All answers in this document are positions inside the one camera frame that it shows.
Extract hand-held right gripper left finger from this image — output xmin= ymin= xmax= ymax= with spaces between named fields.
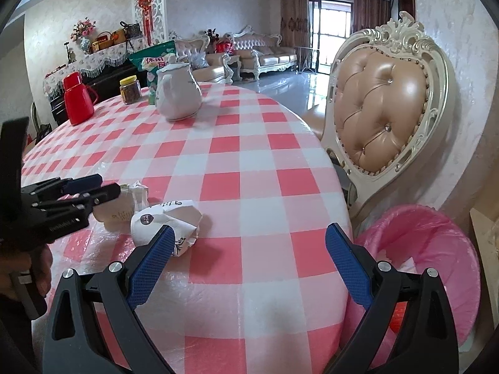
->
xmin=42 ymin=225 xmax=176 ymax=374

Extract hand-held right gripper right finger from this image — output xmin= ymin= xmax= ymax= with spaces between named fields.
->
xmin=325 ymin=222 xmax=460 ymax=374

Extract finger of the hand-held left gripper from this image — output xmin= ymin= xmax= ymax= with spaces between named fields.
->
xmin=21 ymin=175 xmax=103 ymax=204
xmin=38 ymin=182 xmax=122 ymax=216

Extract paper cup gold print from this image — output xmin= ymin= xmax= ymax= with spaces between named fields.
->
xmin=93 ymin=193 xmax=135 ymax=235

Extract paper cup black ornament print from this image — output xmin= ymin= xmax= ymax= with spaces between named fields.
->
xmin=130 ymin=199 xmax=204 ymax=259

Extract pink lined trash bin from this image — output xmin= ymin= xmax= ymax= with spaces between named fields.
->
xmin=343 ymin=204 xmax=482 ymax=371

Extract person's left hand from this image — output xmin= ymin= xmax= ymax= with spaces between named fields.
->
xmin=0 ymin=242 xmax=54 ymax=297

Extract red thermos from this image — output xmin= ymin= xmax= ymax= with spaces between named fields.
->
xmin=62 ymin=72 xmax=98 ymax=126

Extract brown jar yellow lid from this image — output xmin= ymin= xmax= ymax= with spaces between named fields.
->
xmin=119 ymin=75 xmax=143 ymax=105

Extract black piano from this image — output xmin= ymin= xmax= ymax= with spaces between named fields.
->
xmin=49 ymin=60 xmax=151 ymax=127

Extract white floral teapot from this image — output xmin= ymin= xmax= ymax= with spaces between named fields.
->
xmin=155 ymin=55 xmax=204 ymax=122

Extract floral lace piano cloth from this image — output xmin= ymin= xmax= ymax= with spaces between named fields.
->
xmin=42 ymin=42 xmax=157 ymax=98

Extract pink checkered tablecloth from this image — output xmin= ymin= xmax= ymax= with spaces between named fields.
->
xmin=19 ymin=83 xmax=356 ymax=374

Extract green snack bag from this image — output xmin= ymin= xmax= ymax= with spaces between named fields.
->
xmin=128 ymin=41 xmax=178 ymax=106

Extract red yellow gift basket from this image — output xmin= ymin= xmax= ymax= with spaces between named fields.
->
xmin=91 ymin=31 xmax=114 ymax=54

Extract cardboard box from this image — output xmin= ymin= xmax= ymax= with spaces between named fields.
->
xmin=469 ymin=206 xmax=499 ymax=281

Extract vase of pink flowers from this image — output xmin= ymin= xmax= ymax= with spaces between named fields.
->
xmin=70 ymin=17 xmax=96 ymax=54

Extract dark handbag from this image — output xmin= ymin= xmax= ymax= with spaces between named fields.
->
xmin=121 ymin=21 xmax=143 ymax=40

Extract ornate pink armchair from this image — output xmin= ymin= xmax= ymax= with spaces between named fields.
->
xmin=173 ymin=33 xmax=235 ymax=85

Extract white lattice screen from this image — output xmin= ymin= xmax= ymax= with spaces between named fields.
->
xmin=130 ymin=0 xmax=168 ymax=48

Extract glass side table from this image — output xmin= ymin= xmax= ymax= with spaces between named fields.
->
xmin=294 ymin=45 xmax=317 ymax=75

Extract ornate pink sofa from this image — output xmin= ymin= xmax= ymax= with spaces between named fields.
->
xmin=227 ymin=25 xmax=299 ymax=81

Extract balcony glass door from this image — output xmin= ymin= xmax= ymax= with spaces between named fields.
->
xmin=308 ymin=0 xmax=356 ymax=73

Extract brown patterned curtain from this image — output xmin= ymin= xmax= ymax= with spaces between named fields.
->
xmin=353 ymin=0 xmax=393 ymax=34
xmin=281 ymin=0 xmax=311 ymax=71

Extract red knot wall hanging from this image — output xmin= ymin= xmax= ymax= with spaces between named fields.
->
xmin=137 ymin=0 xmax=155 ymax=46

